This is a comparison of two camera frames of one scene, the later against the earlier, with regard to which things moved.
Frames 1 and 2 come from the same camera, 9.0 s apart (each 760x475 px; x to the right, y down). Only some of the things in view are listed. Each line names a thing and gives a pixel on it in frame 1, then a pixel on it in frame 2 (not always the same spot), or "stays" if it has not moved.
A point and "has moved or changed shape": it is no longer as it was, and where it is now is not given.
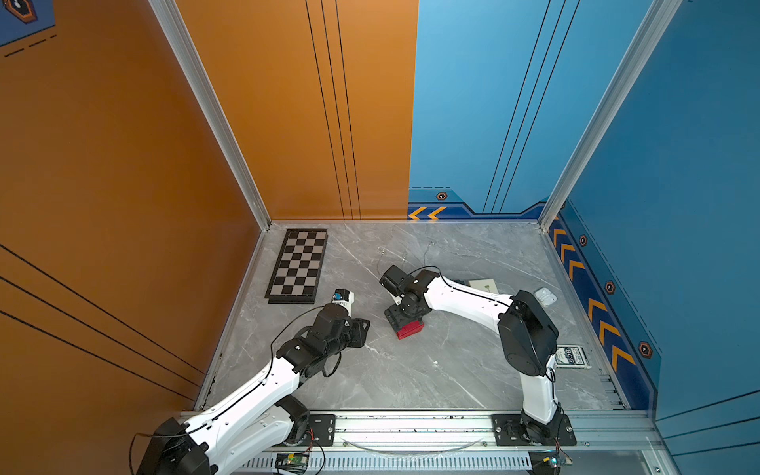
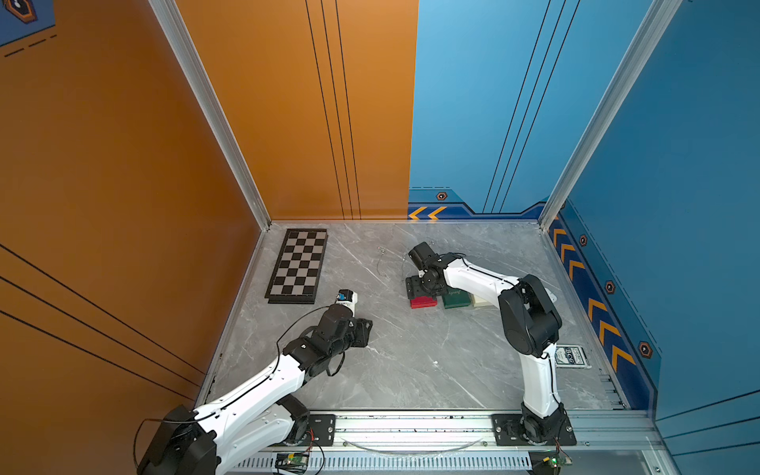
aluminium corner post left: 173,23 stays
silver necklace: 381,251 stays
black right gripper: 394,320 to 412,284
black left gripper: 359,332 stays
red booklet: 410,329 has moved or changed shape
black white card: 570,356 stays
